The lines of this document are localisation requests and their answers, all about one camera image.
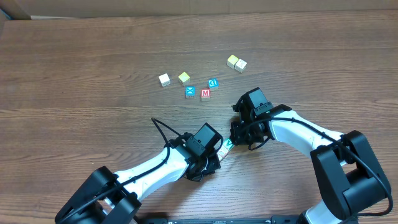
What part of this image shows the red letter Y block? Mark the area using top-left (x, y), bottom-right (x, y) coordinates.
top-left (217, 146), bottom-right (229, 162)

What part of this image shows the blue letter X block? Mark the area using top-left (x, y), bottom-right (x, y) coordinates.
top-left (185, 86), bottom-right (196, 98)

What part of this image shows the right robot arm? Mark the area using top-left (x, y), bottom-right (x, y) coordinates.
top-left (230, 88), bottom-right (394, 224)

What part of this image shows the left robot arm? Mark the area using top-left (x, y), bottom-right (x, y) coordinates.
top-left (55, 123), bottom-right (223, 223)

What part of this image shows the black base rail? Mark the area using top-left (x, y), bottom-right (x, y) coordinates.
top-left (136, 214), bottom-right (358, 224)

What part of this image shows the red letter M block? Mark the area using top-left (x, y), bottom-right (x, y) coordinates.
top-left (200, 88), bottom-right (211, 101)

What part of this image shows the blue letter D block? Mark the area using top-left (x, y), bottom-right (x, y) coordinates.
top-left (208, 78), bottom-right (219, 91)

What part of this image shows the plain block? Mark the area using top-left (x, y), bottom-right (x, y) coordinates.
top-left (159, 73), bottom-right (171, 87)
top-left (234, 58), bottom-right (247, 73)

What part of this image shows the plain block upper left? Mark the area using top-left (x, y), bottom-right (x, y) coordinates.
top-left (159, 73), bottom-right (171, 87)

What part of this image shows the plain block far right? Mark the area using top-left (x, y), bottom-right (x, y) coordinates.
top-left (234, 58), bottom-right (247, 73)

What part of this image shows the yellow block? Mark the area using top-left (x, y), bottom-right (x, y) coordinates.
top-left (226, 54), bottom-right (239, 69)
top-left (178, 72), bottom-right (190, 86)

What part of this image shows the green letter V block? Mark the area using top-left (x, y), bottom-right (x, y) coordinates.
top-left (222, 139), bottom-right (234, 151)

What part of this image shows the yellow block centre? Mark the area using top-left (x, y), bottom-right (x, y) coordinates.
top-left (178, 72), bottom-right (190, 86)

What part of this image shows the yellow block far right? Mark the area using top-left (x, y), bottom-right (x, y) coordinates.
top-left (226, 54), bottom-right (239, 69)

